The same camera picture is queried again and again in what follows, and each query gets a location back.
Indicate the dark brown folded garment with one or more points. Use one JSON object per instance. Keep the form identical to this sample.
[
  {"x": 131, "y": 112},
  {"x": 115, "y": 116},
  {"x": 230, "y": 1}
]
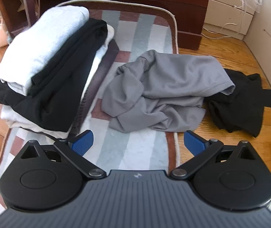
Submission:
[{"x": 102, "y": 76}]

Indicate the checked patterned rug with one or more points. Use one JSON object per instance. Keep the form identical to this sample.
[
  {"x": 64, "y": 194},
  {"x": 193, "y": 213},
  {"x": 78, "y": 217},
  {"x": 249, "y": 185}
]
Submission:
[{"x": 135, "y": 152}]

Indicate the grey t-shirt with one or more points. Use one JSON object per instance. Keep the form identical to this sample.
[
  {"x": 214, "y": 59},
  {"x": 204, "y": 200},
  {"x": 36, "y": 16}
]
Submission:
[{"x": 164, "y": 83}]

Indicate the cream drawer cabinet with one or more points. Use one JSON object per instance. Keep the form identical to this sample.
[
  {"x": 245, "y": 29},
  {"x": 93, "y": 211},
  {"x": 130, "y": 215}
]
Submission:
[{"x": 263, "y": 40}]

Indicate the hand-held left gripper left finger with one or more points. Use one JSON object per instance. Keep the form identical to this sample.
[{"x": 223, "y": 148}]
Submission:
[{"x": 83, "y": 143}]

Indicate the pink case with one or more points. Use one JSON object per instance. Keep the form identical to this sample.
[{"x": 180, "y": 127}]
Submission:
[{"x": 0, "y": 36}]

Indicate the dark wooden shelf unit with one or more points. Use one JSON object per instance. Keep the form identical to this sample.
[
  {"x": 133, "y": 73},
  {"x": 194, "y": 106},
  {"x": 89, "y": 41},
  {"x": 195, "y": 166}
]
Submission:
[{"x": 9, "y": 0}]

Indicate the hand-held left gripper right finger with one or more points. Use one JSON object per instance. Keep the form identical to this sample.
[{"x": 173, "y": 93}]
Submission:
[{"x": 193, "y": 143}]

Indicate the black crumpled garment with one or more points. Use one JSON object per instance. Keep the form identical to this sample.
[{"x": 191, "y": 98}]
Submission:
[{"x": 240, "y": 104}]

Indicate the light grey folded garment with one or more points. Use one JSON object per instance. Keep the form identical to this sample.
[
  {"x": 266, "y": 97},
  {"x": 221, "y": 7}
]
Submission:
[{"x": 42, "y": 42}]

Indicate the dark wooden dresser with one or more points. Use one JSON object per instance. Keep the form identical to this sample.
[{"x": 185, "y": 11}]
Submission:
[{"x": 173, "y": 11}]

